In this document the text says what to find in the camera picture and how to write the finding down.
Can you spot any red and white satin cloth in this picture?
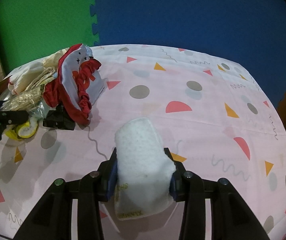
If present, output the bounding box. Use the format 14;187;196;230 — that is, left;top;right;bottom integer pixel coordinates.
43;43;104;126

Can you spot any white sponge cloth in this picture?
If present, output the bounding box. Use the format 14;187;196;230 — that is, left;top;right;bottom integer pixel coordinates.
114;118;176;220

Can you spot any yellow white sponge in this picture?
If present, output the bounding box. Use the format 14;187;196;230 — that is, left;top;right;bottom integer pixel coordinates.
5;116;38;141

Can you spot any cream folded towel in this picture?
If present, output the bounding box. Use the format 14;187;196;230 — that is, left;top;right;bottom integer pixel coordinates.
12;67;56;95

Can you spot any white red-trimmed cloth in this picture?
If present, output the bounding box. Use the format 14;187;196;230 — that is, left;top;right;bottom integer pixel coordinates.
8;61;45;95

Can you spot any cream scrunchie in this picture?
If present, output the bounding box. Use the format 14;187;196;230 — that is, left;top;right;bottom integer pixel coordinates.
42;48;68;69

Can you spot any pink patterned tablecloth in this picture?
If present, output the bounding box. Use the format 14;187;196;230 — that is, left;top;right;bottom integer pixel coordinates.
0;44;286;239

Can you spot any green foam mat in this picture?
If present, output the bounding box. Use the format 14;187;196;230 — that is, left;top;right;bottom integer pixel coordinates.
0;0;99;73

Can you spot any blue foam mat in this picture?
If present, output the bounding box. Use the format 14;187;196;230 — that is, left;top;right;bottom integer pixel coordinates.
89;0;286;105

